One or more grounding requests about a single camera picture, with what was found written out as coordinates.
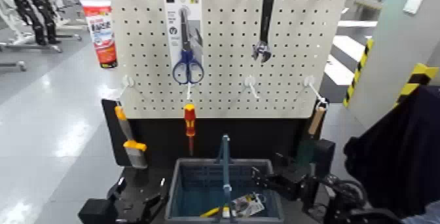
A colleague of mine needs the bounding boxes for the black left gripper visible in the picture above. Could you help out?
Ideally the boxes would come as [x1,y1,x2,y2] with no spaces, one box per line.
[105,176,166,224]

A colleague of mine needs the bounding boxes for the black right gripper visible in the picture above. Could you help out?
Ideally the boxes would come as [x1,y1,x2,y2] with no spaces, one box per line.
[251,152,312,203]

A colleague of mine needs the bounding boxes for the blue crate with grey rim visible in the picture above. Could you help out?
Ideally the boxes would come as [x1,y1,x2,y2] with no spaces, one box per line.
[164,158,285,224]

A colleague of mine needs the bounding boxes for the yellow black tool package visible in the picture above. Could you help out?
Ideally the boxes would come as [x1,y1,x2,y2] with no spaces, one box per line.
[232,192,266,218]

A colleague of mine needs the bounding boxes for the yellow grey scraper tool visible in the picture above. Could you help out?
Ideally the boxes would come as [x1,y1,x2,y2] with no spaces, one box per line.
[114,105,149,170]

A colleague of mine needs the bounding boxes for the black stand panel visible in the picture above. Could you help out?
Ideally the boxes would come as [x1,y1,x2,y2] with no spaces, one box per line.
[101,98,327,170]

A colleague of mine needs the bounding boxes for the red yellow screwdriver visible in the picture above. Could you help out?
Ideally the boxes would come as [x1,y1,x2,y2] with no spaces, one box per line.
[183,103,196,157]

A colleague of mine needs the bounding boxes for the beige perforated pegboard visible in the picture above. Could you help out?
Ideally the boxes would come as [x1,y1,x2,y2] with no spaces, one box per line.
[111,0,350,119]

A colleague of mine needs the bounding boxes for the yellow black hazard tape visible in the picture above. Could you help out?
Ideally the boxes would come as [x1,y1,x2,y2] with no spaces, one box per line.
[342,39,375,107]
[395,63,440,107]

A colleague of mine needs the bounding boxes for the navy blue garment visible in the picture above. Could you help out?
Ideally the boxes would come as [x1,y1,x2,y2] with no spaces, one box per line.
[343,86,440,219]

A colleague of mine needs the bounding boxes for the blue scissors on card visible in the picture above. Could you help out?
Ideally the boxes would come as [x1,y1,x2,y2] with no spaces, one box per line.
[164,0,205,85]

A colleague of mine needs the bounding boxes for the light blue fabric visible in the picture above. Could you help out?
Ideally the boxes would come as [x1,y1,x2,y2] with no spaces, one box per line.
[402,199,440,224]

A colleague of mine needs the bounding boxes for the red white sealant tube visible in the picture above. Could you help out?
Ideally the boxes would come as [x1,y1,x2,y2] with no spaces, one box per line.
[81,0,119,69]

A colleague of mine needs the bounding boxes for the grey rolling stand base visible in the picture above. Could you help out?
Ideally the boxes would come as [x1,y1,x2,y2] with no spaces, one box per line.
[0,60,28,72]
[0,40,64,54]

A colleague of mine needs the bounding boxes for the black humanoid robot legs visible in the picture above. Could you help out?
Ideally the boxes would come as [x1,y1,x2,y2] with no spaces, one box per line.
[4,0,62,46]

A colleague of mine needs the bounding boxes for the blue crate carry handle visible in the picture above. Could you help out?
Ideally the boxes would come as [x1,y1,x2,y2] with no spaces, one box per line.
[215,134,238,224]

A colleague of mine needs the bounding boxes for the green trowel wooden handle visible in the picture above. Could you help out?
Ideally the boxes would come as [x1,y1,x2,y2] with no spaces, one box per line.
[296,105,327,176]

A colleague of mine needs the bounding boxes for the yellow handled tool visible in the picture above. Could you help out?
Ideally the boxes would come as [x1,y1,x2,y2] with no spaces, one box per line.
[200,205,232,219]

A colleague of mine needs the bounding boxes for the adjustable wrench black handle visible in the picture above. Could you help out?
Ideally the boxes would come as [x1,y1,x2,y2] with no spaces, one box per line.
[251,0,275,64]

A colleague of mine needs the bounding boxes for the white wall plate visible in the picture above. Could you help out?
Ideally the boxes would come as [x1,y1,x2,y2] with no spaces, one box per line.
[403,0,425,14]

